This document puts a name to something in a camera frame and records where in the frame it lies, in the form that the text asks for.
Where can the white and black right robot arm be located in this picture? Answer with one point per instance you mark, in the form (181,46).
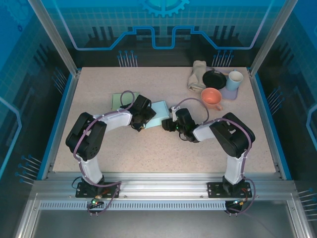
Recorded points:
(203,131)

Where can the beige folded cloth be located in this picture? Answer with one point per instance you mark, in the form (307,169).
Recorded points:
(196,77)

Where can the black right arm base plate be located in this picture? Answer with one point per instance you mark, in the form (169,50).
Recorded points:
(215,189)

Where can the grey metal bottom panel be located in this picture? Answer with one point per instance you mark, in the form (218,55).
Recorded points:
(161,225)

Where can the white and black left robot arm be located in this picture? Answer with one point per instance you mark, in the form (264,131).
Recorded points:
(114,121)

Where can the aluminium side rail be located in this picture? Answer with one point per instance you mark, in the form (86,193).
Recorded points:
(265,124)
(64,124)

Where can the orange ceramic cup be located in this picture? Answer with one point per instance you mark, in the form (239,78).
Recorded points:
(210,96)

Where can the aluminium frame post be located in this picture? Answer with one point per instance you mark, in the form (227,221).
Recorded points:
(268,42)
(58,42)

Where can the light blue paper box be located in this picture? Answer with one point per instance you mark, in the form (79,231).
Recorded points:
(159,110)

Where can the black plate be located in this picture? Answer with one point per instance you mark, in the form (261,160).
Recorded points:
(214,79)

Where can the aluminium front frame rail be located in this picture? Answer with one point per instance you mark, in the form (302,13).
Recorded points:
(161,186)

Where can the green paper box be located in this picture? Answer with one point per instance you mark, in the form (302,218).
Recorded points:
(115,101)

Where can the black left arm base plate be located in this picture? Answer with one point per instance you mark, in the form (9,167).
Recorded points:
(84,189)

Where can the light blue mug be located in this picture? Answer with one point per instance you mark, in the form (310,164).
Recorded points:
(234,79)

